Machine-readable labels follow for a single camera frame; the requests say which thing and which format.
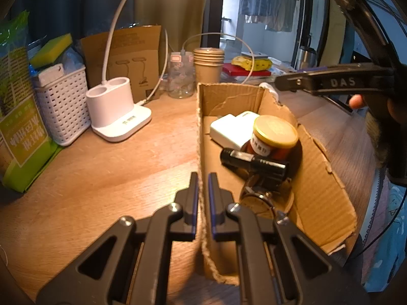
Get red book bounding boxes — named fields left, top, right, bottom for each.
left=222, top=63, right=272, bottom=77

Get steel thermos cup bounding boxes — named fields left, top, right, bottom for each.
left=298, top=45, right=317, bottom=70

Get white box in basket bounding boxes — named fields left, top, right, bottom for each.
left=33, top=64, right=66, bottom=87

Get white plastic basket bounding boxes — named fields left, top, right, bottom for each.
left=32, top=65, right=92, bottom=147

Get window curtain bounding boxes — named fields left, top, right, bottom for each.
left=134, top=0, right=206, bottom=54

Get person's right hand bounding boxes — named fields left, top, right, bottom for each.
left=349, top=95, right=406, bottom=124

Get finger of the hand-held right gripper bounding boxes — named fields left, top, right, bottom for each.
left=324, top=0, right=402, bottom=69
left=275, top=64, right=395, bottom=95

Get white lamp power cable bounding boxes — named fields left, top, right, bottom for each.
left=139, top=28, right=169, bottom=106

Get black car key with keys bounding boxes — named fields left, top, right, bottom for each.
left=220, top=148, right=291, bottom=221

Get yellow and green sponge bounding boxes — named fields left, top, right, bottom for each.
left=30, top=33, right=73, bottom=69

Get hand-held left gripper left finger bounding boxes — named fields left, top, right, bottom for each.
left=36, top=172, right=199, bottom=305

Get blue printed blanket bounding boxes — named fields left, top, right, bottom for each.
left=362, top=178, right=407, bottom=296

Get stack of brown paper cups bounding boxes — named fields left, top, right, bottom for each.
left=193, top=47, right=226, bottom=86

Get flat cardboard lamp packaging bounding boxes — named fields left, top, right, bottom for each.
left=79, top=25, right=163, bottom=104

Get glass jar with gold lid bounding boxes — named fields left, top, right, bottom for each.
left=241, top=115, right=299, bottom=162

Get clear glass jar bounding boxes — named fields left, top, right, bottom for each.
left=167, top=52, right=195, bottom=99

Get white power adapter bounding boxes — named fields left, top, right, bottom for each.
left=236, top=111, right=260, bottom=128
left=210, top=116, right=245, bottom=147

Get hanging clothes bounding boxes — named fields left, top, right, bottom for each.
left=238, top=0, right=301, bottom=33

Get white charging cable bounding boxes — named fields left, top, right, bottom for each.
left=182, top=33, right=277, bottom=97

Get person's right forearm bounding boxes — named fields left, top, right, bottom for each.
left=365, top=111, right=407, bottom=188

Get green printed packet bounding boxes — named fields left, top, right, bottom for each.
left=0, top=11, right=61, bottom=194

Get white desk lamp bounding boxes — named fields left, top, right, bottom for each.
left=86, top=0, right=152, bottom=143

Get cardboard box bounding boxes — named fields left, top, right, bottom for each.
left=195, top=82, right=358, bottom=285

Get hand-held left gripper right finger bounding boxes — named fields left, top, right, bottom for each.
left=207, top=173, right=366, bottom=305

